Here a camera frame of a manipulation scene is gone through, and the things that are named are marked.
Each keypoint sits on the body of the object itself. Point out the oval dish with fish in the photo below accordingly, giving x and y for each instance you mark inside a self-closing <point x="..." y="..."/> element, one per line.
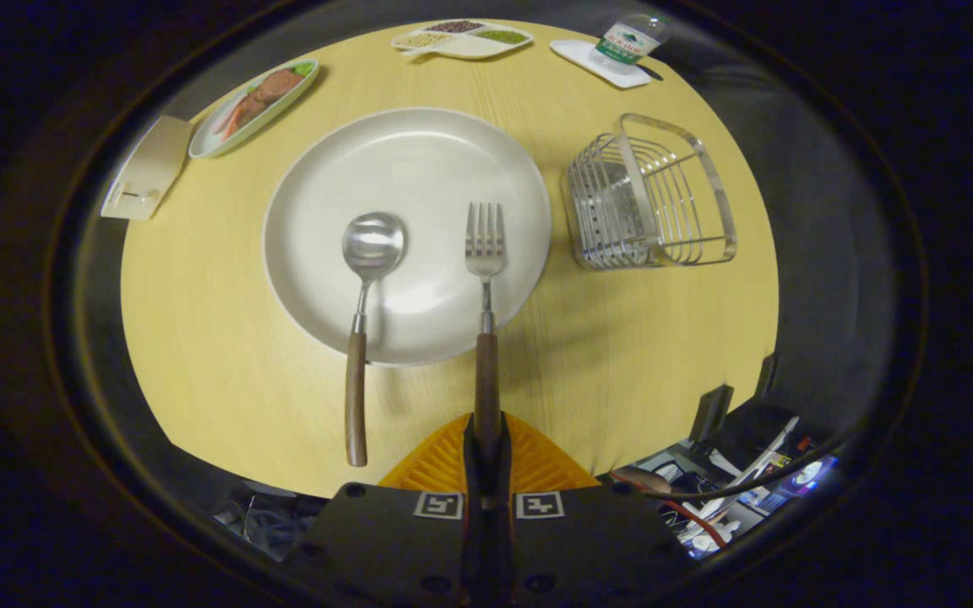
<point x="258" y="101"/>

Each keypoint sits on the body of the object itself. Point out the divided dish with grains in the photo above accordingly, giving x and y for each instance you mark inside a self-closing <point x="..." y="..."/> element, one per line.
<point x="463" y="38"/>

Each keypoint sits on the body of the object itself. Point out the large white round plate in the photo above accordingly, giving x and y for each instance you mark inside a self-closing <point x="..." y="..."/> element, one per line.
<point x="419" y="169"/>

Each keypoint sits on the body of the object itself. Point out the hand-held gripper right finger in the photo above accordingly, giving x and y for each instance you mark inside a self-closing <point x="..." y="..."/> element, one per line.
<point x="499" y="473"/>

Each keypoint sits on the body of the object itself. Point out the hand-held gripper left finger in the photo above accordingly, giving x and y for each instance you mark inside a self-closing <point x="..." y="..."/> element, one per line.
<point x="474" y="473"/>

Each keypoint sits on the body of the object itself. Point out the beige phone stand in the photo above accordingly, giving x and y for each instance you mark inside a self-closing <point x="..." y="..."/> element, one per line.
<point x="149" y="165"/>

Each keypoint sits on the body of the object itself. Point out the clear plastic water bottle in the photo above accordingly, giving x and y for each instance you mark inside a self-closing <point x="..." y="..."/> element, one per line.
<point x="628" y="40"/>

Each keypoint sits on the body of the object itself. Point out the white square coaster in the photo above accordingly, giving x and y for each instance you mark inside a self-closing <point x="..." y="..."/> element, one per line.
<point x="592" y="59"/>

